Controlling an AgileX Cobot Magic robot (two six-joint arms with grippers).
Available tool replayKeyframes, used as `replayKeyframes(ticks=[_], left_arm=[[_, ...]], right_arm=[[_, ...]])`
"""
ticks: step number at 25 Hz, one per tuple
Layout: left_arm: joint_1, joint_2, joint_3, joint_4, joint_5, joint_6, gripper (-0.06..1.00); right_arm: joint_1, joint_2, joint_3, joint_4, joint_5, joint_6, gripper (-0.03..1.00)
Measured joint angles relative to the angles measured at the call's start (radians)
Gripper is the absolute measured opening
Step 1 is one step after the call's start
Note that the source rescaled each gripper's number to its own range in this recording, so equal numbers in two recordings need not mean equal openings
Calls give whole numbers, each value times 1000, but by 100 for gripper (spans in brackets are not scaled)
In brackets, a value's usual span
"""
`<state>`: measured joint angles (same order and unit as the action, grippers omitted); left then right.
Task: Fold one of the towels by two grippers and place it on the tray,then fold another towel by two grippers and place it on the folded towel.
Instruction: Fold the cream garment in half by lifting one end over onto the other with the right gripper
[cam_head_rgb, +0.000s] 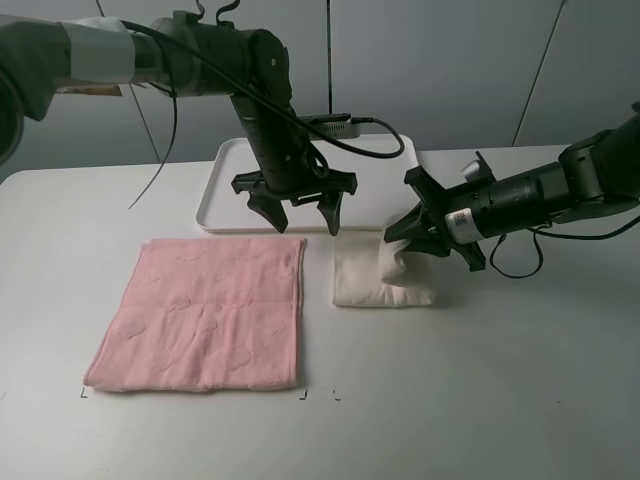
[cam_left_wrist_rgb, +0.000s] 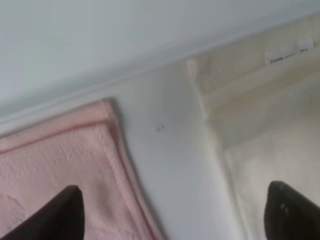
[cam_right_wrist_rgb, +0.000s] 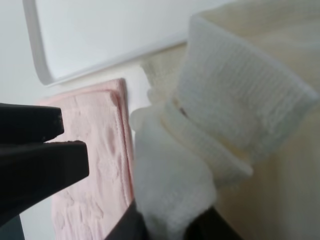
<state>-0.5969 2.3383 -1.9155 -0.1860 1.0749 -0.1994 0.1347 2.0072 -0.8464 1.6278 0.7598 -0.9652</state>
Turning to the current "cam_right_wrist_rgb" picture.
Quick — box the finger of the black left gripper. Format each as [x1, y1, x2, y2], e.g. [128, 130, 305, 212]
[0, 141, 90, 218]
[0, 103, 64, 142]

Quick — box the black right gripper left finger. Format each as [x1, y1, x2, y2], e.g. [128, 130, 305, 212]
[105, 200, 150, 240]

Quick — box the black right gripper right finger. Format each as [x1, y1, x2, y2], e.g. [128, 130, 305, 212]
[186, 207, 243, 240]

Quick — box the pink towel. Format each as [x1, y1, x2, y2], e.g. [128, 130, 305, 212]
[40, 79, 133, 240]

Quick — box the cream white towel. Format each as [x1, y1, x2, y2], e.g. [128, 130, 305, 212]
[130, 0, 320, 240]

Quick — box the white plastic tray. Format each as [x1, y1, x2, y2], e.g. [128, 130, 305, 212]
[23, 0, 224, 86]

